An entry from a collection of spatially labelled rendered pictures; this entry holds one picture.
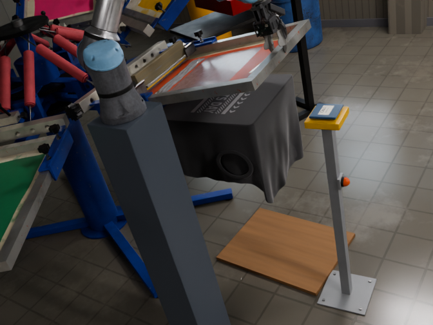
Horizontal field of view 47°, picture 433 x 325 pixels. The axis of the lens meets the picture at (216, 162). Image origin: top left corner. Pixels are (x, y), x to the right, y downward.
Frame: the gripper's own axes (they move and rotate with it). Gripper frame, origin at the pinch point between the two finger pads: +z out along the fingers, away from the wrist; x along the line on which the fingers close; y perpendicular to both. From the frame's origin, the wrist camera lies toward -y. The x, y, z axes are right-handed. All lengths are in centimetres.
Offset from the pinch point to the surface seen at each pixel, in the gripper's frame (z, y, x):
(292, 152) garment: 55, -14, -18
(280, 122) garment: 32.2, -1.5, -11.4
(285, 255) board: 109, -1, -35
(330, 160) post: 42.4, 14.1, 13.4
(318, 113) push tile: 21.6, 15.0, 14.8
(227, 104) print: 16.3, 6.9, -27.5
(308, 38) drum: 87, -276, -115
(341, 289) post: 116, 12, -2
